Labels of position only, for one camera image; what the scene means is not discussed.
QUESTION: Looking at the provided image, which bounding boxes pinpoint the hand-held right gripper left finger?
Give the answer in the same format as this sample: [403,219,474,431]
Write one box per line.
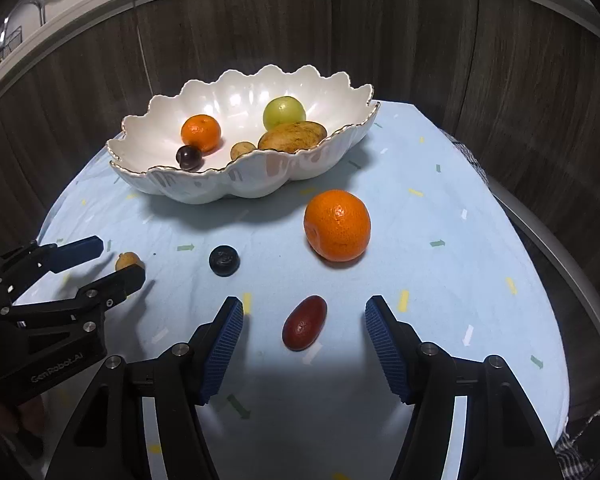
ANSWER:
[42,296,245,480]

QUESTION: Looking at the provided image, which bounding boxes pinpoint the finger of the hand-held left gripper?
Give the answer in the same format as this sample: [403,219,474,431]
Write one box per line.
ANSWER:
[0,236,105,287]
[11,265,147,320]

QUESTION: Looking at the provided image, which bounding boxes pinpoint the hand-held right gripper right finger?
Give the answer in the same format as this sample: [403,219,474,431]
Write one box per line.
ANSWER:
[364,295,561,480]

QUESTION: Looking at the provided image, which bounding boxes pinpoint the small yellow fruit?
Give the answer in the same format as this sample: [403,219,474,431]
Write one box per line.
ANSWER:
[115,252,145,272]

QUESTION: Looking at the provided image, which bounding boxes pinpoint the red oval fruit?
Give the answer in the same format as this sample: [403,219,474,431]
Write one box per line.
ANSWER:
[281,295,328,351]

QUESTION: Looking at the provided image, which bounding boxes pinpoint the dark purple plum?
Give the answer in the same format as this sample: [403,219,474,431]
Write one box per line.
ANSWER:
[175,145,203,171]

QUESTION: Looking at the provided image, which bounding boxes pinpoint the white scalloped bowl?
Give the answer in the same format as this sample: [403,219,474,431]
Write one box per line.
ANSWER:
[106,64,382,205]

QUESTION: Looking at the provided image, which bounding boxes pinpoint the small tangerine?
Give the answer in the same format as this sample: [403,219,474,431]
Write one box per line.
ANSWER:
[181,114,222,155]

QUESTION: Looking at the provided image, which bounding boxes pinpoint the brown potato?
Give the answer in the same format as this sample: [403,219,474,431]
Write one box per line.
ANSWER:
[258,120,328,154]

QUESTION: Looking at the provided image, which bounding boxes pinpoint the green round fruit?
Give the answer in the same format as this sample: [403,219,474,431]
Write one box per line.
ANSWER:
[263,96,306,131]

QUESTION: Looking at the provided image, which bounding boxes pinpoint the person's left hand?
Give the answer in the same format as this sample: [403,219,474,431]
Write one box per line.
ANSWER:
[0,390,46,461]

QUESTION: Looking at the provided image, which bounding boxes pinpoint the light blue tablecloth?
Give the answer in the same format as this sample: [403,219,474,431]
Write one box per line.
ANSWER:
[12,100,573,480]

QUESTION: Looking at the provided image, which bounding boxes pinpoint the dark blue round fruit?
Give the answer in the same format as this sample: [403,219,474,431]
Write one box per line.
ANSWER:
[209,245,241,277]

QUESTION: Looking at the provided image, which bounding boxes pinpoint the large orange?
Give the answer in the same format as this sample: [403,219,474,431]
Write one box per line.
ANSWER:
[303,189,372,262]

